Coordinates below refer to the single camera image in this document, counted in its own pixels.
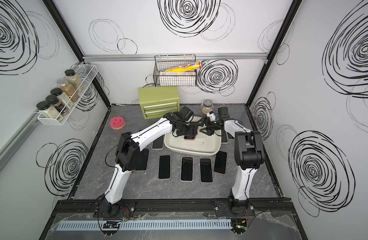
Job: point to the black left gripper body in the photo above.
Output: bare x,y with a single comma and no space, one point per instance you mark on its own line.
187,130

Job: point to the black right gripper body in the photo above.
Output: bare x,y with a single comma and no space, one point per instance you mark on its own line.
211,126

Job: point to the white plastic storage box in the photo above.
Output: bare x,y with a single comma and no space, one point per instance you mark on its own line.
203,145

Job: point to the black phone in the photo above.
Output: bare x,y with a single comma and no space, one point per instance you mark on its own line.
187,169
158,144

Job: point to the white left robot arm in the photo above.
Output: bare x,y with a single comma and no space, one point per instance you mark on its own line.
130,147

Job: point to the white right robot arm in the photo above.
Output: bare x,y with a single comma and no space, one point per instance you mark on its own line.
249,153

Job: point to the white box in basket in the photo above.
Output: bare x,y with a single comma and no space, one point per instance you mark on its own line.
177,74

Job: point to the glass jar with powder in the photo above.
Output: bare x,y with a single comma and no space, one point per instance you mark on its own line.
207,107

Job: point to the green metal drawer toolbox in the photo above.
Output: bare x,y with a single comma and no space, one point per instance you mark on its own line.
157,101

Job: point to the pink smiley sponge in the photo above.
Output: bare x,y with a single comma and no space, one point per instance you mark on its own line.
117,123

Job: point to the spice jar white contents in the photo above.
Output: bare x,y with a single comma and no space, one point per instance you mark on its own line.
63,97

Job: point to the spice jar black lid rear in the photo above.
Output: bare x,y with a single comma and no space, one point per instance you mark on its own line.
74,79

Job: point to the spice jar black lid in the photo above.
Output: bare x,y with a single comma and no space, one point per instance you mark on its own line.
74,79
47,110

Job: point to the spice jar brown contents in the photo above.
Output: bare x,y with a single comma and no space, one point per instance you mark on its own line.
67,88

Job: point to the spice jar dark contents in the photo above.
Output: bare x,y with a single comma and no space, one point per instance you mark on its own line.
57,104

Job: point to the spice jar black lid front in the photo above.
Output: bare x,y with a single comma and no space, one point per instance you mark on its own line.
47,110

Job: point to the black wire wall basket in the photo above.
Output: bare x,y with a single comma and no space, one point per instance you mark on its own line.
162,78

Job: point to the grey slotted cable duct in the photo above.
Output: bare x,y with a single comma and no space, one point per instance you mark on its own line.
144,225

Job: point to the clear wall spice shelf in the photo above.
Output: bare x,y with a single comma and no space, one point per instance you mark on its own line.
79,114

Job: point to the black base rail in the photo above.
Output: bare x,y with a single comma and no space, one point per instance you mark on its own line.
135,208

